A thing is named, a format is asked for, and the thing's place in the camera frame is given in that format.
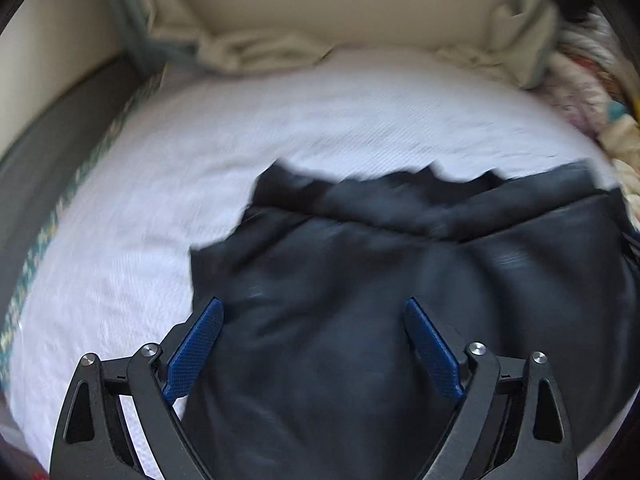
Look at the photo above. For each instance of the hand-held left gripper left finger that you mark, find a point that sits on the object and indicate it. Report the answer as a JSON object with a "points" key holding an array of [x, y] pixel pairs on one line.
{"points": [[192, 355]]}

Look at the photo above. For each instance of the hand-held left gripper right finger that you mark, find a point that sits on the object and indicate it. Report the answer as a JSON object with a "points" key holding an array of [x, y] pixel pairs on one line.
{"points": [[432, 355]]}

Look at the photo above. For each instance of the dark navy buttoned jacket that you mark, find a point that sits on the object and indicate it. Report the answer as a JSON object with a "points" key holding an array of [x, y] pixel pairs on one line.
{"points": [[350, 310]]}

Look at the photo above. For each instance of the green floral bed sheet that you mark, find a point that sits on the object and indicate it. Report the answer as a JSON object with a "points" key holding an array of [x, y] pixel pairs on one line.
{"points": [[40, 250]]}

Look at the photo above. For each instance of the white textured bed cover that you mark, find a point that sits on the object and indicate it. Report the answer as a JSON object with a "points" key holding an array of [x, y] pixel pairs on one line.
{"points": [[175, 160]]}

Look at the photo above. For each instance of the dark grey bed side panel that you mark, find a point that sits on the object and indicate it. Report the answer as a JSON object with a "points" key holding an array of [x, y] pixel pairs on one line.
{"points": [[40, 160]]}

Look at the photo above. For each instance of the cream cloth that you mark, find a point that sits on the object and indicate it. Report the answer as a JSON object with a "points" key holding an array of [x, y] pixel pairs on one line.
{"points": [[622, 145]]}

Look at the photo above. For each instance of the pale purple floral quilt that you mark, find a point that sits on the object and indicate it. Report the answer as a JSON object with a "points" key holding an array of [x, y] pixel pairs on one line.
{"points": [[575, 110]]}

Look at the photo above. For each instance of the cream curtain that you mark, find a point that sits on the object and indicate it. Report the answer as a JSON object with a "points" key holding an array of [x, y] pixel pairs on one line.
{"points": [[530, 35], [240, 52]]}

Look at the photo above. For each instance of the beige dotted quilt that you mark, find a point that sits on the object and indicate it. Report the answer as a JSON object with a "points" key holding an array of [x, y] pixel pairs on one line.
{"points": [[595, 55]]}

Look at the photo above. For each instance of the teal curtain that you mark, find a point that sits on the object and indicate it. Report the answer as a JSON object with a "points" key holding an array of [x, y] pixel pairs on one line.
{"points": [[130, 15]]}

